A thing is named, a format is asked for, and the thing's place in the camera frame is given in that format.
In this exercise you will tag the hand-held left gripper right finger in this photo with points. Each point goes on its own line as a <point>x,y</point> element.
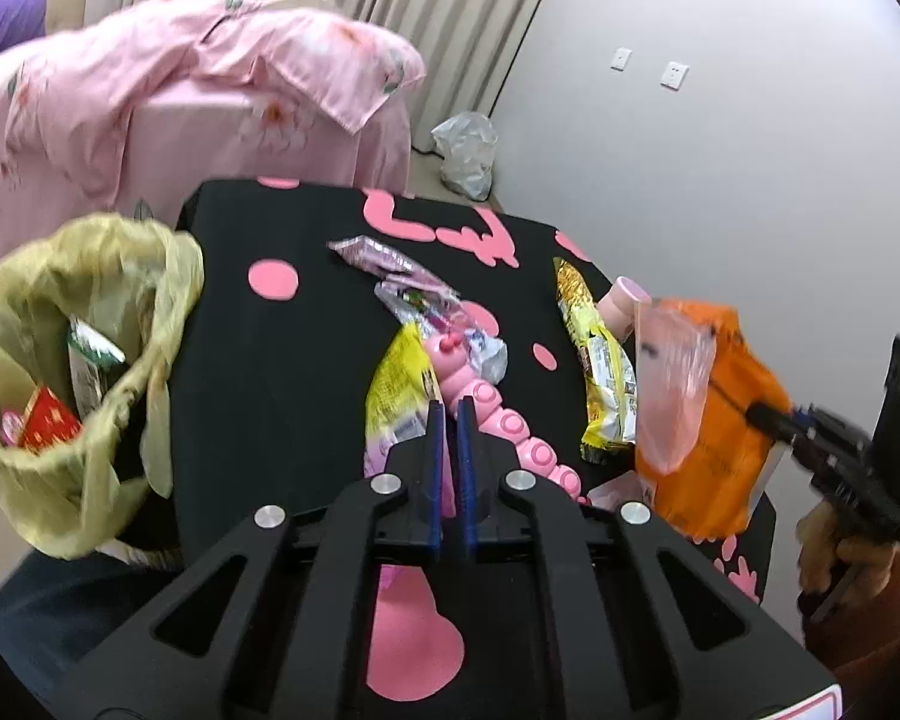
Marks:
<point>466,465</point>

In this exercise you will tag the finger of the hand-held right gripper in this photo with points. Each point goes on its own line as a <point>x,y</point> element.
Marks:
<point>806,444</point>
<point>780,416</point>

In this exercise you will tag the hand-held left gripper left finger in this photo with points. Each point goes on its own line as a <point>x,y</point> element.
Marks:
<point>435,465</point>

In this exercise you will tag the orange snack packet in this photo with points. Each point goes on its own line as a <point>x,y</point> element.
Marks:
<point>735,450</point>

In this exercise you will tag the yellow wafer packet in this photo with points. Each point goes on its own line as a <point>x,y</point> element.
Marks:
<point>401,382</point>

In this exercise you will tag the transparent pink plastic bag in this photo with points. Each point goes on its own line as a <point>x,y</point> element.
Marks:
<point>671,390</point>

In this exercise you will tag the colourful foil wrapper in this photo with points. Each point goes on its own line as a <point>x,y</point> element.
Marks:
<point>416,296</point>

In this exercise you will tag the purple foil wrapper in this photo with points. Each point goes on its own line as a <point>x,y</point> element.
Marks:
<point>371,253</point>

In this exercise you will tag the bin with yellow bag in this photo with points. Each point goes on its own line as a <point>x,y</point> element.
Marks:
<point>142,315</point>

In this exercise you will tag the green white plastic packet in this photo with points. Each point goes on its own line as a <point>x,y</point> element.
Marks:
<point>90,367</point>

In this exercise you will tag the person's right forearm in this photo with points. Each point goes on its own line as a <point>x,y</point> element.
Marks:
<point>870,630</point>

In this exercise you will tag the person's right hand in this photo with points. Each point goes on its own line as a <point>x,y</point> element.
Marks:
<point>821,547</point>

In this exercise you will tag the pink caterpillar toy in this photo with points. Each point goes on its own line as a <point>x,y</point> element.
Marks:
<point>510,427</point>

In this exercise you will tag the clear plastic snack wrapper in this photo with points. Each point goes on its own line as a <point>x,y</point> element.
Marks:
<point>489,356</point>

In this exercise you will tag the long yellow snack packet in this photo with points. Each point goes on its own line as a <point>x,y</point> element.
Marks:
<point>600,367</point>

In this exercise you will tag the black pink-patterned tablecloth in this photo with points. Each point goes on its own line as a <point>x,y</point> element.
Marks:
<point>285,360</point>

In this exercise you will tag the pink cup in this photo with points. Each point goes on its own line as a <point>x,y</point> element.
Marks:
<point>619,307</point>

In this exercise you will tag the woven basket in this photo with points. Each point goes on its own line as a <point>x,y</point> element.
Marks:
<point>146,553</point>

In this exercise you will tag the white plastic bag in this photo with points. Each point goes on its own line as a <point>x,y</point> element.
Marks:
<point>465,154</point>

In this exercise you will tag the bed with pink sheet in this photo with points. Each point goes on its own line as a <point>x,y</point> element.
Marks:
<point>195,150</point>

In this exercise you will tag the person's leg in jeans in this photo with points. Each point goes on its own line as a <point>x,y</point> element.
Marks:
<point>60,615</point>

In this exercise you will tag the striped beige curtain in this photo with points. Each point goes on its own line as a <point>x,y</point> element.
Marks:
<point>435,15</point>

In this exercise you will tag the pink floral duvet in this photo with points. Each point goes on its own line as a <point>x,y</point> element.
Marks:
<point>157,60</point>

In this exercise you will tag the beige headboard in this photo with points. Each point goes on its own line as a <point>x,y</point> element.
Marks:
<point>67,4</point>

